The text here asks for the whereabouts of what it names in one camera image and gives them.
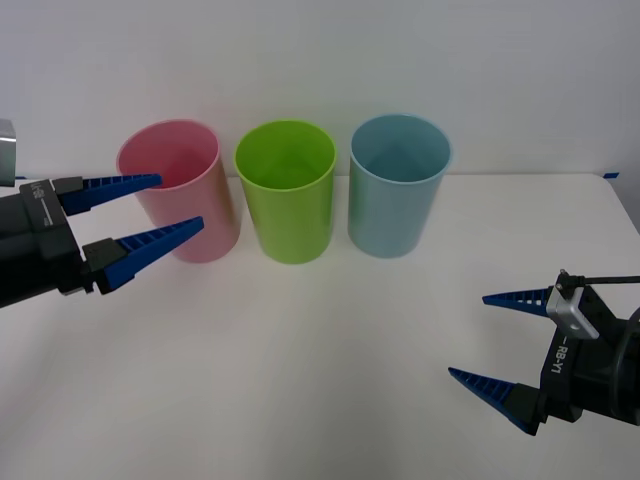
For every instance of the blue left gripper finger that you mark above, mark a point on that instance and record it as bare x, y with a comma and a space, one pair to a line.
105, 192
145, 247

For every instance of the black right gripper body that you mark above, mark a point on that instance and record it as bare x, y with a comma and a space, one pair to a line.
585, 370

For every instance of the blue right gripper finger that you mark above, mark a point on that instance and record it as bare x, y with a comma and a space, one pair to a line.
520, 301
495, 395

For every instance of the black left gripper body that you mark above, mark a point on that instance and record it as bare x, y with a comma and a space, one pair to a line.
52, 245

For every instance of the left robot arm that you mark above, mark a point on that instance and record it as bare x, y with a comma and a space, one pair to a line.
20, 270

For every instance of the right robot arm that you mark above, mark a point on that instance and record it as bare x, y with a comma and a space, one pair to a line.
631, 370

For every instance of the pink plastic bin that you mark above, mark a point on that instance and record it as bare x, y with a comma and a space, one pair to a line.
200, 220

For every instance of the green plastic bin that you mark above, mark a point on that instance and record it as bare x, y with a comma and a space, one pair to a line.
290, 220

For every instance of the pale blue plastic bin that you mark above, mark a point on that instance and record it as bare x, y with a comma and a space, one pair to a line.
390, 215

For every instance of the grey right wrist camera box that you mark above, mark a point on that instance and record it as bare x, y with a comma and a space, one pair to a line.
570, 312

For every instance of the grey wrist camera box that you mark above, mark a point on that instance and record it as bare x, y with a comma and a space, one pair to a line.
570, 312
7, 155

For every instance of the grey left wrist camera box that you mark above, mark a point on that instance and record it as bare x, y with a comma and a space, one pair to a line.
7, 155

